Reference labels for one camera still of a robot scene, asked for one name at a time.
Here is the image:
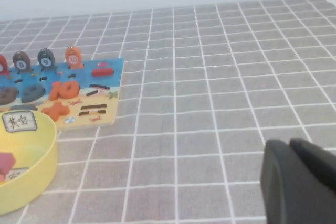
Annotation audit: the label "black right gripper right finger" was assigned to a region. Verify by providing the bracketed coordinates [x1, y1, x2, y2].
[289, 137, 336, 189]

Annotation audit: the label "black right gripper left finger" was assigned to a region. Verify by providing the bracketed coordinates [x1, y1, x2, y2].
[259, 138, 336, 224]

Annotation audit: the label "red minus sign piece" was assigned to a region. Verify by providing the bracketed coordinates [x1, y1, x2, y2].
[91, 68, 114, 77]

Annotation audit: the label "wooden sea puzzle board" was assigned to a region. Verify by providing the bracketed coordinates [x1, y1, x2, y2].
[0, 57, 124, 132]

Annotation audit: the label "orange plus sign piece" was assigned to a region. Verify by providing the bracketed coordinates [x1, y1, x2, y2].
[41, 102, 69, 119]

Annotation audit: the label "yellow plastic bowl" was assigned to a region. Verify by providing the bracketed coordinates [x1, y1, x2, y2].
[0, 110, 58, 216]

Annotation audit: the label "orange number ten piece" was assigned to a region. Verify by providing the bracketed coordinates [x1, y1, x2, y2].
[49, 81, 80, 101]

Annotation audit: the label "orange fish piece ten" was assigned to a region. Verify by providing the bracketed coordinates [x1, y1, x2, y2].
[65, 46, 83, 69]

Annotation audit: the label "dark grey fish piece nine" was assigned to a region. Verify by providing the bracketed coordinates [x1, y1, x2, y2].
[37, 48, 56, 71]

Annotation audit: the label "dark grey number nine piece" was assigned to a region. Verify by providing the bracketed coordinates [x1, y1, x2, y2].
[21, 84, 46, 103]

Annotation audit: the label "pink rectangle piece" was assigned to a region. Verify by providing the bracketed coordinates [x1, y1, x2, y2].
[0, 152, 17, 176]

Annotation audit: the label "brown number eight piece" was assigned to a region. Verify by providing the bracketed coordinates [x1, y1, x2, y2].
[0, 87, 19, 105]

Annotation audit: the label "brown fish piece eight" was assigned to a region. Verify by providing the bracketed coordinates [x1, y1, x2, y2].
[12, 51, 32, 73]

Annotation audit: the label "red fish piece seven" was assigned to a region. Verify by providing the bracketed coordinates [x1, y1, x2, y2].
[0, 55, 11, 76]

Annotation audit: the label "grey checked tablecloth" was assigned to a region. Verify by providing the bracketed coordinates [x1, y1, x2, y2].
[0, 0, 336, 224]

